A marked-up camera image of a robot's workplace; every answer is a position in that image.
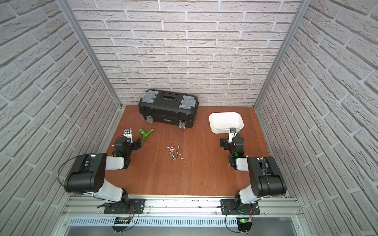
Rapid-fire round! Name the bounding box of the white plastic storage box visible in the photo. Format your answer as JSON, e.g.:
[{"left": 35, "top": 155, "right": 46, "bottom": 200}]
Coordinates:
[{"left": 209, "top": 112, "right": 244, "bottom": 134}]

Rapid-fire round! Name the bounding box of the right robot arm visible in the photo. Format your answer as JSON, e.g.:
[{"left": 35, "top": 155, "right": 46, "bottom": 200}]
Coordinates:
[{"left": 220, "top": 136, "right": 287, "bottom": 211}]

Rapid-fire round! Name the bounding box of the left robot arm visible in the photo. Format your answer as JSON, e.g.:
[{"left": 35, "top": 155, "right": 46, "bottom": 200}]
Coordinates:
[{"left": 63, "top": 134, "right": 142, "bottom": 212}]

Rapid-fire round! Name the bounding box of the black plastic toolbox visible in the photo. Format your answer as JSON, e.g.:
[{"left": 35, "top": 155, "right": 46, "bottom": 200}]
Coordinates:
[{"left": 138, "top": 89, "right": 199, "bottom": 129}]

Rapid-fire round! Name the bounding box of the left controller board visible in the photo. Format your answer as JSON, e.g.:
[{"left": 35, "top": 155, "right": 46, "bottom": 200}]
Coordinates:
[{"left": 112, "top": 217, "right": 133, "bottom": 233}]

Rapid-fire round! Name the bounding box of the controller board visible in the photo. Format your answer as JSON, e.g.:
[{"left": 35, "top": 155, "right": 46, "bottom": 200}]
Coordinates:
[
  {"left": 236, "top": 217, "right": 253, "bottom": 234},
  {"left": 112, "top": 217, "right": 133, "bottom": 233}
]

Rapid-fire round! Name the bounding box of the right controller board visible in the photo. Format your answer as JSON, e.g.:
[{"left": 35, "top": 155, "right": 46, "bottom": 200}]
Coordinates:
[{"left": 236, "top": 217, "right": 253, "bottom": 234}]

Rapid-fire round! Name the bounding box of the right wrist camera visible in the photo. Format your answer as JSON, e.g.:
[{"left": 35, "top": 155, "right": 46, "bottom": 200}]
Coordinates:
[{"left": 228, "top": 127, "right": 237, "bottom": 143}]

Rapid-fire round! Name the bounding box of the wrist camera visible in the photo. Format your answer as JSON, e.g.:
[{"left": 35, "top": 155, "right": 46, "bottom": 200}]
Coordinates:
[
  {"left": 124, "top": 128, "right": 133, "bottom": 144},
  {"left": 228, "top": 127, "right": 237, "bottom": 143}
]

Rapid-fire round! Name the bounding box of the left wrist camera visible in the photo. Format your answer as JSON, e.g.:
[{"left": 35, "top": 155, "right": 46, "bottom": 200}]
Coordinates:
[{"left": 124, "top": 128, "right": 133, "bottom": 144}]

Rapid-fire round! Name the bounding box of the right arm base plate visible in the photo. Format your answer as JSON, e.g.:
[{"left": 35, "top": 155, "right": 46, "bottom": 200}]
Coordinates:
[{"left": 220, "top": 199, "right": 260, "bottom": 215}]

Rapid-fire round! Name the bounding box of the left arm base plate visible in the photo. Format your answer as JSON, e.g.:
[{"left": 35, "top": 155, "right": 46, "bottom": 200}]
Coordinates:
[{"left": 104, "top": 198, "right": 146, "bottom": 214}]

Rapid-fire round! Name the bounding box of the aluminium front rail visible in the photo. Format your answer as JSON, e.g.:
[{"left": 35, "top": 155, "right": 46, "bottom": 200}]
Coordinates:
[{"left": 58, "top": 195, "right": 304, "bottom": 230}]

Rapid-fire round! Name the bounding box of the left aluminium corner post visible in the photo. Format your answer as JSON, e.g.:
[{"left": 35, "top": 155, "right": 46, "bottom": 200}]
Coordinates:
[{"left": 57, "top": 0, "right": 123, "bottom": 109}]

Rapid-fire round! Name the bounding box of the aluminium corner post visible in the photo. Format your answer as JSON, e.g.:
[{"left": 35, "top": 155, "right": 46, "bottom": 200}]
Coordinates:
[
  {"left": 57, "top": 0, "right": 123, "bottom": 109},
  {"left": 254, "top": 0, "right": 311, "bottom": 108}
]

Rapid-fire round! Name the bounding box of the right aluminium corner post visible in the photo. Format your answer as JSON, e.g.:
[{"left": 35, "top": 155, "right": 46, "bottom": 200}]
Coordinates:
[{"left": 254, "top": 0, "right": 311, "bottom": 108}]

